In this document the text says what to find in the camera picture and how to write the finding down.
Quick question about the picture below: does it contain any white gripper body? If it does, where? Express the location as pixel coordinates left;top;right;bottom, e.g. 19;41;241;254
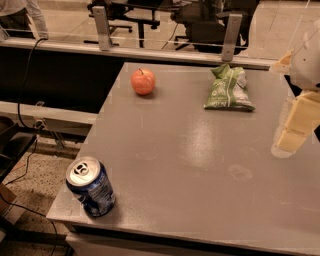
289;20;320;90

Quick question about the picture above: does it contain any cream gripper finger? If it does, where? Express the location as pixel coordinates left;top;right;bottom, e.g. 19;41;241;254
275;90;320;154
269;50;293;74

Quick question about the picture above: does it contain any red apple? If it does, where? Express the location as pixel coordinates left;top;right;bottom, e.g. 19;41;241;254
131;68;156;95

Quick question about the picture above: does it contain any green jalapeno chip bag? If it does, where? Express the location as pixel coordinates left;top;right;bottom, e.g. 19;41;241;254
204;64;255;112

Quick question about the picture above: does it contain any blue soda can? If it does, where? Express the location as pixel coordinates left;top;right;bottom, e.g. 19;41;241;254
66;156;115;217

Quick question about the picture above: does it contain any person in grey shirt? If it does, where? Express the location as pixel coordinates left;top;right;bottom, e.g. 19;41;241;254
0;0;49;39

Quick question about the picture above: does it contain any black bin at left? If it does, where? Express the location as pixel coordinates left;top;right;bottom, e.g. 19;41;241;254
0;116;36;182

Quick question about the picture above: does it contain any right metal bracket post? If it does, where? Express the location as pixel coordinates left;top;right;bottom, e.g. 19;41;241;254
222;13;242;62

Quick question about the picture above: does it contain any metal bracket post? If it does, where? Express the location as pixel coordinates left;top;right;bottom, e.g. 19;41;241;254
222;13;242;62
92;6;112;51

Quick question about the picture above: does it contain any left metal bracket post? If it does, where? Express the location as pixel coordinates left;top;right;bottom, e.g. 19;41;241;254
92;6;112;51

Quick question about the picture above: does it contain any black cable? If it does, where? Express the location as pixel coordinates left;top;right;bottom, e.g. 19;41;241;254
16;37;48;129

